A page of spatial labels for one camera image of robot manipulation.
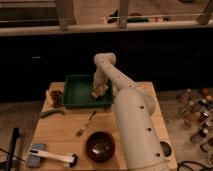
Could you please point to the green plastic tray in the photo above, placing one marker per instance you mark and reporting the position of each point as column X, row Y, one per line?
column 78, row 93

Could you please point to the metal cup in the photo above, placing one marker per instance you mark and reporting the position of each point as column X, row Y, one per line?
column 167, row 150

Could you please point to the spice bottles on floor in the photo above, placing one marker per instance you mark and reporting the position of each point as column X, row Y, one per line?
column 195, row 113

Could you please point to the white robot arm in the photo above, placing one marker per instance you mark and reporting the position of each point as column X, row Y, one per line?
column 133, row 108

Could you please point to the dark red bowl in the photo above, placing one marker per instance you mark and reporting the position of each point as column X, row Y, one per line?
column 100, row 146

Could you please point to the metal fork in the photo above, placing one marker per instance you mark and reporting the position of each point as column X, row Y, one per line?
column 83, row 128

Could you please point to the black stand left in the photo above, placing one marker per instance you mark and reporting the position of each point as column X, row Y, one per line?
column 9, row 160

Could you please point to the white dish brush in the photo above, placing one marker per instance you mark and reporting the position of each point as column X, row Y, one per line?
column 70, row 160

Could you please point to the wooden whiteboard eraser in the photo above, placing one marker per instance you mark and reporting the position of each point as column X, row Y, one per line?
column 98, row 93

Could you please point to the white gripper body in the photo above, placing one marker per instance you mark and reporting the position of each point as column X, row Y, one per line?
column 100, row 86

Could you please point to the dark red grapes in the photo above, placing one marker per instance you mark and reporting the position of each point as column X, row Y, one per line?
column 56, row 96

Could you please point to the green pepper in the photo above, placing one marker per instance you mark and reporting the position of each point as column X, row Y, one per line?
column 50, row 112

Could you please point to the blue sponge front left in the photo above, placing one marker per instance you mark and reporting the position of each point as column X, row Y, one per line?
column 34, row 161

